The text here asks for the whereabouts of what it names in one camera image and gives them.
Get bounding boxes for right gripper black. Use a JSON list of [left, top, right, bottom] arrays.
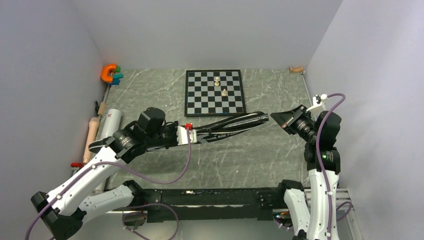
[[271, 104, 318, 143]]

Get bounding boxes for black racket bag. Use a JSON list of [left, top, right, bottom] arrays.
[[88, 107, 269, 157]]

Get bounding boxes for white shuttlecock tube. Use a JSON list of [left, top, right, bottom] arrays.
[[99, 108, 122, 140]]

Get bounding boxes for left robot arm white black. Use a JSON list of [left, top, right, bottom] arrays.
[[31, 107, 198, 240]]

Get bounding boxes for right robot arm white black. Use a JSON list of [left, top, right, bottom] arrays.
[[270, 105, 342, 240]]

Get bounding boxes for wooden arch block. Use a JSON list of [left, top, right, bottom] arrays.
[[289, 66, 304, 73]]

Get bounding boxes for black white chessboard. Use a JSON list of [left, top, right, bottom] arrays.
[[184, 69, 247, 117]]

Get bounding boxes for white chess piece back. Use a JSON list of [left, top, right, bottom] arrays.
[[214, 76, 220, 87]]

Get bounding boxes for beige toy microphone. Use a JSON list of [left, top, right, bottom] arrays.
[[82, 117, 100, 165]]

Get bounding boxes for teal blue toy blocks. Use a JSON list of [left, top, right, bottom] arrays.
[[110, 65, 124, 86]]

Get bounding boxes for orange C-shaped toy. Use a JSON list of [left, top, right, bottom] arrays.
[[100, 63, 117, 83]]

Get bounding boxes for red clamp knob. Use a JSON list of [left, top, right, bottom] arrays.
[[70, 162, 85, 170]]

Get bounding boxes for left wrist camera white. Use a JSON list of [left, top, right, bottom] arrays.
[[176, 123, 198, 146]]

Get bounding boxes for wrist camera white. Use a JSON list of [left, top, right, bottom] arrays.
[[306, 94, 328, 116], [176, 123, 198, 146]]

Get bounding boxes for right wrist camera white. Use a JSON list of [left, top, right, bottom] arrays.
[[306, 94, 328, 116]]

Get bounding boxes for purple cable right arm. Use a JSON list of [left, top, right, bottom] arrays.
[[274, 93, 354, 238]]

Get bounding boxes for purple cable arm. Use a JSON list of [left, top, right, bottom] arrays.
[[23, 127, 194, 240], [274, 93, 354, 238]]

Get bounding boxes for small beige handled tool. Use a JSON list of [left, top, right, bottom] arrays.
[[94, 101, 106, 118]]

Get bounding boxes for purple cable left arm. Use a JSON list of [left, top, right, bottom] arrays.
[[23, 127, 194, 240]]

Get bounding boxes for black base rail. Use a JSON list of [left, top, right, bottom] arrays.
[[120, 187, 288, 223]]

